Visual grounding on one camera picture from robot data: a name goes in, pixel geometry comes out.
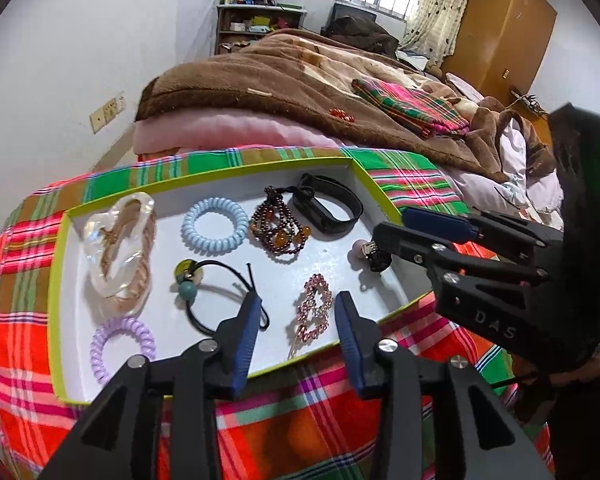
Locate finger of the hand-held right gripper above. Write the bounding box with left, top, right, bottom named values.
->
left=371, top=221, right=551, bottom=287
left=402, top=206, right=565, bottom=263

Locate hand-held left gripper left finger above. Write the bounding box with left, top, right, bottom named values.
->
left=39, top=291, right=263, bottom=480

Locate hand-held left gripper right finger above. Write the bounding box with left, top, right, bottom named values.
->
left=334, top=291, right=556, bottom=480

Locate pink rhinestone hair clip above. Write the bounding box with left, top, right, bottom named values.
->
left=286, top=273, right=334, bottom=361

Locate white tray with green rim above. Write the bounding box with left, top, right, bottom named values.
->
left=49, top=157, right=433, bottom=406

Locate purple spiral hair tie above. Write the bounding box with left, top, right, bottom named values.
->
left=90, top=316, right=157, bottom=386

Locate black wristband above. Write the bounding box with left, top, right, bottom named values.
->
left=292, top=172, right=365, bottom=235

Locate white bedding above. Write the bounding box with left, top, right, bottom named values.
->
left=445, top=72, right=566, bottom=221

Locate folded plaid cloth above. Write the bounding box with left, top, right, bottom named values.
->
left=351, top=78, right=471, bottom=137

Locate wooden bedside cabinet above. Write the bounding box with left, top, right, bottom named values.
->
left=510, top=87, right=552, bottom=142

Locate dark coat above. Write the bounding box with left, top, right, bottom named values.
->
left=320, top=16, right=401, bottom=58

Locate brown plush blanket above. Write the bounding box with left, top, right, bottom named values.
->
left=136, top=27, right=556, bottom=183

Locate wooden wardrobe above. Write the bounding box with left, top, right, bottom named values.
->
left=440, top=0, right=558, bottom=108

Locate pink quilt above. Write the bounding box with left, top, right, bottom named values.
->
left=132, top=107, right=351, bottom=156

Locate patterned curtain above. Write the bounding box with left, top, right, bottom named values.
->
left=400, top=0, right=476, bottom=58

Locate black television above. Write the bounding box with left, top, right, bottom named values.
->
left=330, top=2, right=378, bottom=28

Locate red green plaid cloth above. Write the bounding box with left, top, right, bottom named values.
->
left=0, top=145, right=556, bottom=480

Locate wooden shelf unit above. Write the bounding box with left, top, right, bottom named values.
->
left=215, top=4, right=308, bottom=56

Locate black hair tie with beads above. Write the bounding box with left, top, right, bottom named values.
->
left=170, top=258, right=271, bottom=336

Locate blue spiral hair tie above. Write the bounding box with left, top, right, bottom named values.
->
left=181, top=197, right=250, bottom=255

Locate dark red bead bracelet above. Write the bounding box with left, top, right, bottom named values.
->
left=250, top=186, right=313, bottom=260

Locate black cable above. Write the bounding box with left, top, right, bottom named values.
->
left=490, top=371, right=537, bottom=392

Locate wall socket panel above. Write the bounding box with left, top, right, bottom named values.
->
left=89, top=91, right=127, bottom=134

